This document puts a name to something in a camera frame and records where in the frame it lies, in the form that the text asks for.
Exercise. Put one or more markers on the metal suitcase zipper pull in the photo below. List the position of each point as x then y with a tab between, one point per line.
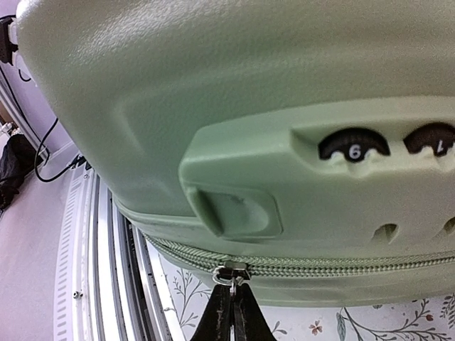
231	274

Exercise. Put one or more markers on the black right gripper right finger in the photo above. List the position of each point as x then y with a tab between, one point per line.
248	321

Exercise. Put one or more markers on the green hard-shell suitcase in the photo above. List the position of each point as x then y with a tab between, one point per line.
311	142

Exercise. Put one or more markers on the aluminium front rail frame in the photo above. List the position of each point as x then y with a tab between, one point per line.
109	282

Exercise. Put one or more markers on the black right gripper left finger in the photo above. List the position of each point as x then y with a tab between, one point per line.
215	322

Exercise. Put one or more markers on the floral white tablecloth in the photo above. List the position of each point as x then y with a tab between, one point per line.
423	319

